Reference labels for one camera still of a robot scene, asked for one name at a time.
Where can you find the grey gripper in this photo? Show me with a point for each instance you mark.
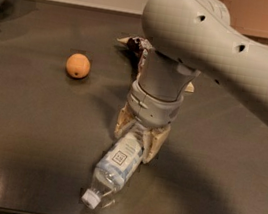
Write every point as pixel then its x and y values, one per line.
pixel 151 108

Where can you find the clear plastic water bottle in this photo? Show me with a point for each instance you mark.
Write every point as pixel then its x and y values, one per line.
pixel 114 169

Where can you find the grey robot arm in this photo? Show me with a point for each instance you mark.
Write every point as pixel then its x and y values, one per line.
pixel 190 37

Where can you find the brown chip bag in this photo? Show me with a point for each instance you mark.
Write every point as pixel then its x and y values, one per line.
pixel 139 46

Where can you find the orange fruit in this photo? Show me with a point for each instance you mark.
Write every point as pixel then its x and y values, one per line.
pixel 78 66

